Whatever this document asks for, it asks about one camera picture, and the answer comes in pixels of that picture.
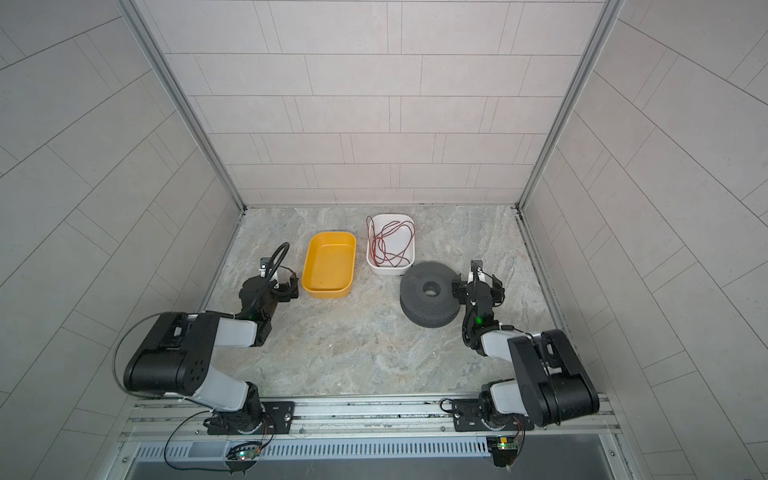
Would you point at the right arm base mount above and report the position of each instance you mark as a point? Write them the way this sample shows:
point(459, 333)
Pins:
point(478, 415)

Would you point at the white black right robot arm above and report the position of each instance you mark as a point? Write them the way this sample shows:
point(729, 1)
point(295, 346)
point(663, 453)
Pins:
point(550, 384)

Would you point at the white plastic tray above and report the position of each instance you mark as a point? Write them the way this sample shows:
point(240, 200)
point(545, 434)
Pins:
point(390, 246)

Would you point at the aluminium corner post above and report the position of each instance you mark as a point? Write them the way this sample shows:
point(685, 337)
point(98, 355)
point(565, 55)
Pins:
point(601, 31)
point(157, 60)

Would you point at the right circuit board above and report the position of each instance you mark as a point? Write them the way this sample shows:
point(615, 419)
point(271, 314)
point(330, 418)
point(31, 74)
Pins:
point(504, 451)

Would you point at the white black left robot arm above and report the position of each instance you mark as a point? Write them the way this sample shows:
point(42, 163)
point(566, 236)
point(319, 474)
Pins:
point(174, 358)

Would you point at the yellow plastic tray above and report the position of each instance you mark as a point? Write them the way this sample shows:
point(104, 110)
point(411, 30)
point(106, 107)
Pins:
point(329, 265)

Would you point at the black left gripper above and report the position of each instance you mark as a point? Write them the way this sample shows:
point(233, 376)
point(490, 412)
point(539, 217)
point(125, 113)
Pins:
point(284, 289)

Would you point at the aluminium corner post right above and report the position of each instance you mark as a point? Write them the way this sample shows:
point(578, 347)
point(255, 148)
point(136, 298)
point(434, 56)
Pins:
point(601, 31)

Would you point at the aluminium corner post left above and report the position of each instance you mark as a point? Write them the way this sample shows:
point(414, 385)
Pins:
point(157, 60)

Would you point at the left circuit board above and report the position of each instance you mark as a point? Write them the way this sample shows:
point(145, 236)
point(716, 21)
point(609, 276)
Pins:
point(245, 452)

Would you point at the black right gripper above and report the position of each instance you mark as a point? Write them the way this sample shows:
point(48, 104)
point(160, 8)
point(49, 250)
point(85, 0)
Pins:
point(468, 284)

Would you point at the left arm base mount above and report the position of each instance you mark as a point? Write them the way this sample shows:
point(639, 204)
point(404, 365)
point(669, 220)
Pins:
point(264, 417)

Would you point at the circuit board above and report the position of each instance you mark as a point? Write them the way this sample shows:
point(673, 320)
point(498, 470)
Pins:
point(245, 452)
point(504, 451)

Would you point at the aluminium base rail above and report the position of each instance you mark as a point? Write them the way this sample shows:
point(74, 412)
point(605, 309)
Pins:
point(385, 416)

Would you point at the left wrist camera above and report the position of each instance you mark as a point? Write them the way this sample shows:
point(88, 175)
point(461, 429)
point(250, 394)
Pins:
point(265, 266)

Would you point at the grey perforated cable spool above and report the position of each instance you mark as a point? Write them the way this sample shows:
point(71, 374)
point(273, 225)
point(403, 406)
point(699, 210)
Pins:
point(426, 294)

